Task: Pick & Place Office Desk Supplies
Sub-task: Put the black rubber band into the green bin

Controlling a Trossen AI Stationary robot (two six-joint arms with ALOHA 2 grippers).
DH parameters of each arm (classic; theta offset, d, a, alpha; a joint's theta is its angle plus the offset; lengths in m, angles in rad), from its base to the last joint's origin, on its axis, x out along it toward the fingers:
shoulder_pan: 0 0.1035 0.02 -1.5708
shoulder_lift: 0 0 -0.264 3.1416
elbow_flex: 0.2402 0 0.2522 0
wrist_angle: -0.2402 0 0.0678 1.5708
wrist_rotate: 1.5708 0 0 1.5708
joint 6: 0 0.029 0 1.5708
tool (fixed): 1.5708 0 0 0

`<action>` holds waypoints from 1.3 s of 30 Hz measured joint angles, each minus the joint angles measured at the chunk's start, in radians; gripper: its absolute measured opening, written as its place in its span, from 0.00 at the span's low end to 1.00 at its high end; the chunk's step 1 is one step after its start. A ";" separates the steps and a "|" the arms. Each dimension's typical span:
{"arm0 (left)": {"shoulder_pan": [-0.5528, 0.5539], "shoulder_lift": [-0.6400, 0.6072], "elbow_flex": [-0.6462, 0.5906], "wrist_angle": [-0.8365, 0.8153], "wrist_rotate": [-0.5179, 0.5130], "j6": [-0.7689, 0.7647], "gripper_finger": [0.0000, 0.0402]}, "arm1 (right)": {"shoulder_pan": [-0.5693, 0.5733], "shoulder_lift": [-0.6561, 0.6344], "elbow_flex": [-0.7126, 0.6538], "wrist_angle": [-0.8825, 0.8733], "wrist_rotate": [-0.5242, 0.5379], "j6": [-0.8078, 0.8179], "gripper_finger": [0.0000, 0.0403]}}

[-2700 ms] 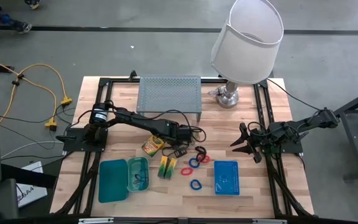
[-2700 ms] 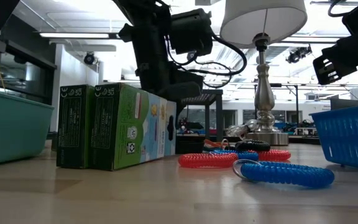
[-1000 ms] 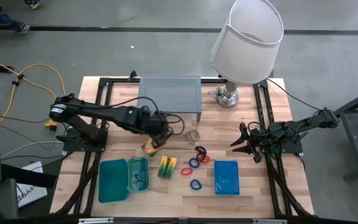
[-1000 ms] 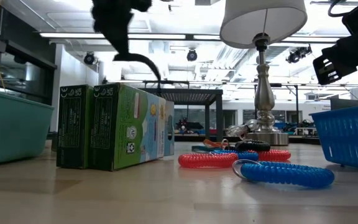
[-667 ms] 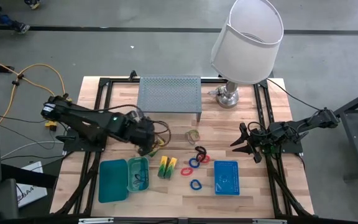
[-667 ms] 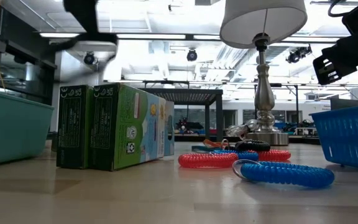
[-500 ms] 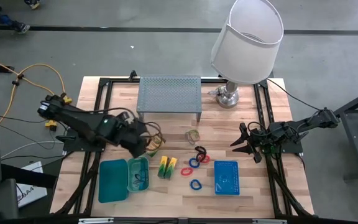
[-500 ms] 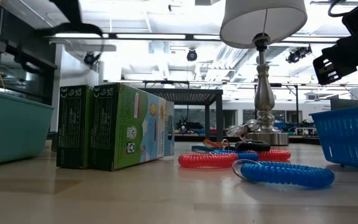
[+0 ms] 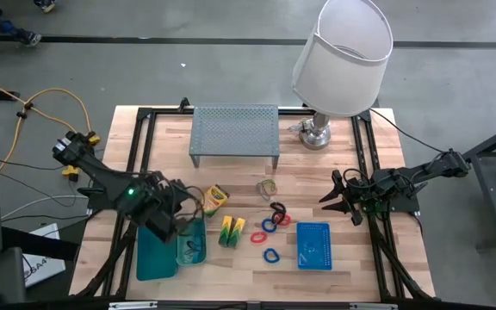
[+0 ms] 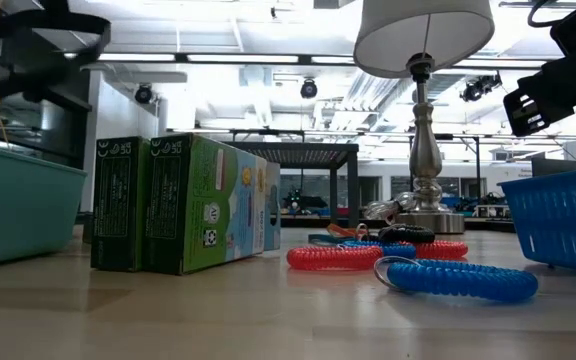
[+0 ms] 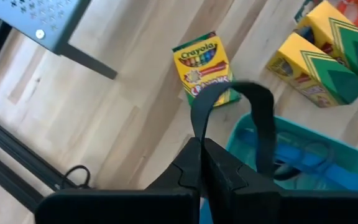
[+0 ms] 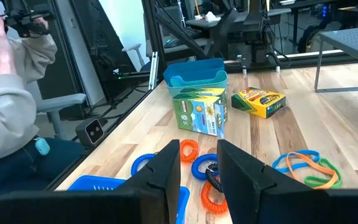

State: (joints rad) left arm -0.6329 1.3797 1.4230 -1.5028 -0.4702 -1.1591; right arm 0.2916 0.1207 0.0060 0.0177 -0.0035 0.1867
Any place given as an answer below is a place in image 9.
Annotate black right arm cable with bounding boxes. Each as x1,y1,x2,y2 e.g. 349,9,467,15
368,108,445,155

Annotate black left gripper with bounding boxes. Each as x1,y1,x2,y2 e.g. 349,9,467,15
138,170,197,245

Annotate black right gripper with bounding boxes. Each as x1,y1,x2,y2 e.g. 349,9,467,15
318,169,378,227

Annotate yellow extension cord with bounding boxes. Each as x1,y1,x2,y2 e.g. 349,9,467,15
0,71,102,182

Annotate black floor cable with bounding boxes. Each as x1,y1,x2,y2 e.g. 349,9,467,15
0,158,69,172

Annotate grey floor cable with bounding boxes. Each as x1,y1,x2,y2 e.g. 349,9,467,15
0,194,90,220

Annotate black aluminium table frame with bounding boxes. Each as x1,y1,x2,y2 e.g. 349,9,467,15
71,96,437,310

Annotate wide blue rubber band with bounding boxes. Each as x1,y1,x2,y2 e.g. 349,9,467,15
182,250,207,264

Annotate dark teal container lid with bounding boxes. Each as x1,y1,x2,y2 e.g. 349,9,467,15
135,223,179,282

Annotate dark grey box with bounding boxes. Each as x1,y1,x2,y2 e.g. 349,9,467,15
0,247,28,305

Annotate white printed paper sheet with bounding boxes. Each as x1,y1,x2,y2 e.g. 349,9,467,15
22,223,67,288

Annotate black coil wrist keychain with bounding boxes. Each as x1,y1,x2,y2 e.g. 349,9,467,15
269,201,288,226

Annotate person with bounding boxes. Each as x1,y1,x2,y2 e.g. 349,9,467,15
0,0,58,47

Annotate grey perforated metal shelf riser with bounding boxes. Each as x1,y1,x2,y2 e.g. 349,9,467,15
189,103,281,170

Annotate white shade silver table lamp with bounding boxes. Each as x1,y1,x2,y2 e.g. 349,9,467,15
289,0,394,151

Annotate black cart bar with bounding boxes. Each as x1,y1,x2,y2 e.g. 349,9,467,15
0,226,80,262

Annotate green rubber band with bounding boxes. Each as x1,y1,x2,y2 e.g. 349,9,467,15
258,179,279,198

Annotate blue perforated plastic basket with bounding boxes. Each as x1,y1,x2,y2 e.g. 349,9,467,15
295,221,333,272

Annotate light teal plastic container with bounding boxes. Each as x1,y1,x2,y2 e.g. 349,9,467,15
175,216,208,267

